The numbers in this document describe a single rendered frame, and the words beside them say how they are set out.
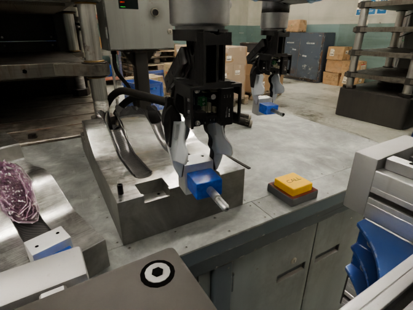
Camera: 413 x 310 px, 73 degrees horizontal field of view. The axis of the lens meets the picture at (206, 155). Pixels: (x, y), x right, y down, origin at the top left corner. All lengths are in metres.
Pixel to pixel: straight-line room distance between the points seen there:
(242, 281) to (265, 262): 0.08
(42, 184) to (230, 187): 0.36
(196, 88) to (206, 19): 0.08
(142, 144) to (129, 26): 0.72
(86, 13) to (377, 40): 6.61
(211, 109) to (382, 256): 0.27
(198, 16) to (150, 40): 1.01
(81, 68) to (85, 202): 0.62
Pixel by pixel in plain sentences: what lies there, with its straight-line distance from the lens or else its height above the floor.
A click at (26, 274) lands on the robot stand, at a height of 0.99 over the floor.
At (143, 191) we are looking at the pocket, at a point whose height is 0.87.
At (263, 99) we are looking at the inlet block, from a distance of 0.90.
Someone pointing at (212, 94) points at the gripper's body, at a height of 1.08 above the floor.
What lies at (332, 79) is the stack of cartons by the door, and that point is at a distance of 7.29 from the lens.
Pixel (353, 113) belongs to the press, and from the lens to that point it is 4.52.
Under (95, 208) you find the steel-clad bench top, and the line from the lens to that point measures 0.65.
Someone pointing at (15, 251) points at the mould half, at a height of 0.85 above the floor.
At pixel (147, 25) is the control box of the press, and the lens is 1.35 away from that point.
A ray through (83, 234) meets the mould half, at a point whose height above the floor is 0.85.
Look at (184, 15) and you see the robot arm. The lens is 0.36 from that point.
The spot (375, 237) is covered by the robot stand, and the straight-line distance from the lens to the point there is 0.44.
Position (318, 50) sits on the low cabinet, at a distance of 7.36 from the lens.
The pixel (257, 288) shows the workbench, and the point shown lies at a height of 0.52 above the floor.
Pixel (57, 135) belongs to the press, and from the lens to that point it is 1.21.
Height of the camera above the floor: 1.15
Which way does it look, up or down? 24 degrees down
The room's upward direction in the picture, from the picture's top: straight up
